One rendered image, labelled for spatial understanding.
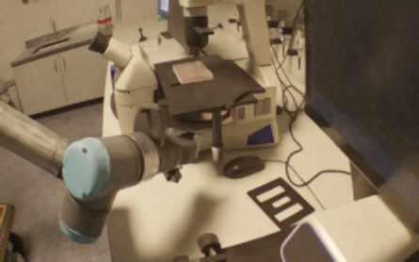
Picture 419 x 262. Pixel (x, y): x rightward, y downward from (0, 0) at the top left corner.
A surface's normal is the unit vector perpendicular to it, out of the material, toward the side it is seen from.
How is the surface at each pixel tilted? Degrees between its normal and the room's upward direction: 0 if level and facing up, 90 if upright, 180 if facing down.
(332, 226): 4
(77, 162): 60
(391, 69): 93
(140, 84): 86
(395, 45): 93
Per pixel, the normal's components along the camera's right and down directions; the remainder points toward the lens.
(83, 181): -0.40, 0.00
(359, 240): 0.10, -0.87
